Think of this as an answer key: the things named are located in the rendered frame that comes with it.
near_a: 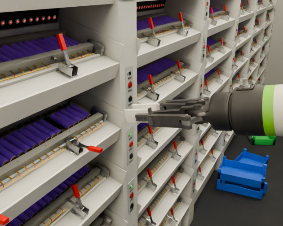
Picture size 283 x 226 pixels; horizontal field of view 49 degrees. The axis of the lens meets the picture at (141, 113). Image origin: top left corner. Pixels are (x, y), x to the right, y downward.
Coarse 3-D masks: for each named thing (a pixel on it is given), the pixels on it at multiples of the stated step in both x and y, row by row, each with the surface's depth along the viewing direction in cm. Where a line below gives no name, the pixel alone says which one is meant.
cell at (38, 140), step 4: (24, 128) 75; (20, 132) 74; (24, 132) 74; (28, 132) 74; (28, 136) 74; (32, 136) 73; (36, 136) 74; (32, 140) 73; (36, 140) 73; (40, 140) 73
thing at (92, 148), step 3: (78, 141) 75; (75, 144) 75; (78, 144) 75; (81, 144) 75; (81, 147) 74; (84, 147) 74; (87, 147) 74; (90, 147) 73; (93, 147) 73; (96, 147) 73; (90, 150) 73; (93, 150) 72; (96, 150) 72; (99, 150) 72; (102, 150) 73
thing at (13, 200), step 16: (80, 96) 93; (96, 112) 90; (112, 112) 90; (64, 128) 83; (96, 128) 87; (112, 128) 89; (96, 144) 81; (48, 160) 71; (64, 160) 72; (80, 160) 76; (32, 176) 66; (48, 176) 67; (64, 176) 72; (0, 192) 60; (16, 192) 61; (32, 192) 63; (48, 192) 69; (0, 208) 57; (16, 208) 60; (0, 224) 58
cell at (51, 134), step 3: (33, 123) 78; (36, 123) 78; (39, 123) 78; (36, 126) 77; (39, 126) 77; (42, 126) 77; (39, 129) 77; (42, 129) 77; (45, 129) 77; (48, 129) 77; (45, 132) 76; (48, 132) 76; (51, 132) 76; (48, 135) 76; (51, 135) 76; (51, 138) 76
